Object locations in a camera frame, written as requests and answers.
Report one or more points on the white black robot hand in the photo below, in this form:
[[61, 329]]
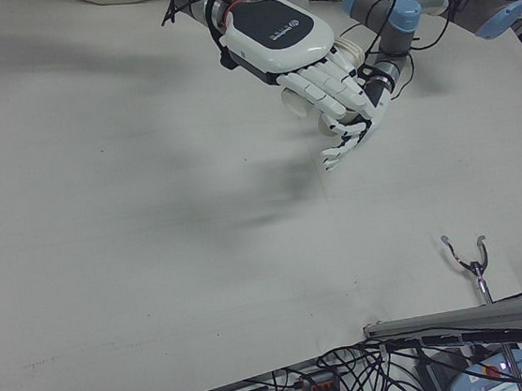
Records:
[[275, 33], [379, 92]]

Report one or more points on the white paper cup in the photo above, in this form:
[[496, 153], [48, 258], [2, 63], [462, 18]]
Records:
[[295, 102]]

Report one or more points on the metal reacher grabber tool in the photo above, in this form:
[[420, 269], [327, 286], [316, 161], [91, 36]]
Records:
[[474, 268]]

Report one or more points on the dark grey power brick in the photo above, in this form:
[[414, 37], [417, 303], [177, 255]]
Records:
[[432, 376]]

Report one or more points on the grey blue teach pendant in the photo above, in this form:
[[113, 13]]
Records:
[[480, 383]]

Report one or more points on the aluminium profile rail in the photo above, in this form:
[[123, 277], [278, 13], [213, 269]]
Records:
[[445, 321]]

